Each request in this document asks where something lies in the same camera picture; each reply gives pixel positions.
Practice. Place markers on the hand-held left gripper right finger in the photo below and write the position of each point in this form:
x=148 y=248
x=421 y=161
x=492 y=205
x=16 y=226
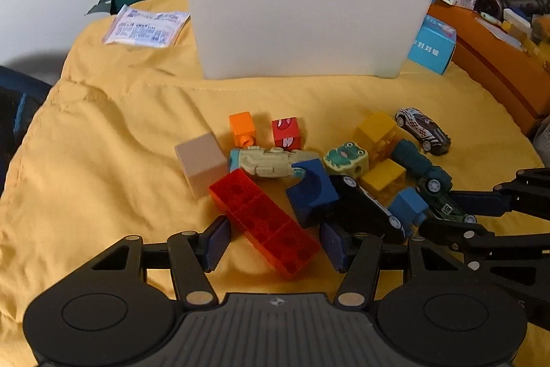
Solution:
x=333 y=246

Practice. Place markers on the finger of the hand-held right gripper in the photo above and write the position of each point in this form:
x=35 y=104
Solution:
x=455 y=233
x=485 y=202

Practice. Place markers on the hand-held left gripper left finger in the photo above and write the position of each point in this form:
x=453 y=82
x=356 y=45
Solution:
x=216 y=242

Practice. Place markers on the dark green toy car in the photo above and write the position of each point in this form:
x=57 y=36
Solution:
x=444 y=205

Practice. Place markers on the white black toy police car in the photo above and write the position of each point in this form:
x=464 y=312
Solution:
x=365 y=210

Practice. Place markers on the red translucent brick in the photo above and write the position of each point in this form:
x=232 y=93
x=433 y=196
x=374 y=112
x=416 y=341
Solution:
x=262 y=221

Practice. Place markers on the white plastic storage bin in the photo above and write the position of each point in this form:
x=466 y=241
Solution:
x=300 y=18

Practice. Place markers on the small blue toy block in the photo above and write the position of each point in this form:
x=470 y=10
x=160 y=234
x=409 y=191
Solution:
x=408 y=205

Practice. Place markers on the dark blue arch block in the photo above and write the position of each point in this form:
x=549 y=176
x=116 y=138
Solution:
x=309 y=195

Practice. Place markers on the brown wooden cube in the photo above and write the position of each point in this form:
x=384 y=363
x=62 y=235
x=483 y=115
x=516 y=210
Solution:
x=202 y=165

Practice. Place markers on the teal toy vehicle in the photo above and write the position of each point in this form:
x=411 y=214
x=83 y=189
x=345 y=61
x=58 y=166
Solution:
x=414 y=160

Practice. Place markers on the yellow toy block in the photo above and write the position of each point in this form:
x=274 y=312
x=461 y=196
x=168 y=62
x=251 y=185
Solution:
x=376 y=132
x=382 y=180

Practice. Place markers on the frog printed block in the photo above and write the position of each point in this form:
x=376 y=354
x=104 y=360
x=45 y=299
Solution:
x=346 y=158

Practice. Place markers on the beige toy train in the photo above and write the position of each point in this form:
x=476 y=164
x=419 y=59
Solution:
x=266 y=163

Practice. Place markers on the checkered toy race car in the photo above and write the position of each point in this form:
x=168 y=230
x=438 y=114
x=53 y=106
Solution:
x=423 y=128

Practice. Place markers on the orange toy block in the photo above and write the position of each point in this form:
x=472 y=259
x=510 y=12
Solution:
x=242 y=126

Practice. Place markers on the red printed cube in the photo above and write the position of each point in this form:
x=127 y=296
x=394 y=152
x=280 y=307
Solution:
x=285 y=132

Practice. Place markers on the blue cardboard box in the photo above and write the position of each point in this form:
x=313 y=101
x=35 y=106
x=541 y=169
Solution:
x=432 y=46

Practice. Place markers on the yellow blanket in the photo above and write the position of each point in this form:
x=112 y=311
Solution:
x=107 y=113

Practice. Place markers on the dark round object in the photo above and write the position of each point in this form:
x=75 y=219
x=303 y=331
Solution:
x=489 y=3

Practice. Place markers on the white printed paper packet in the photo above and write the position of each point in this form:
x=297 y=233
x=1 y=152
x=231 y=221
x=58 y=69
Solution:
x=146 y=27

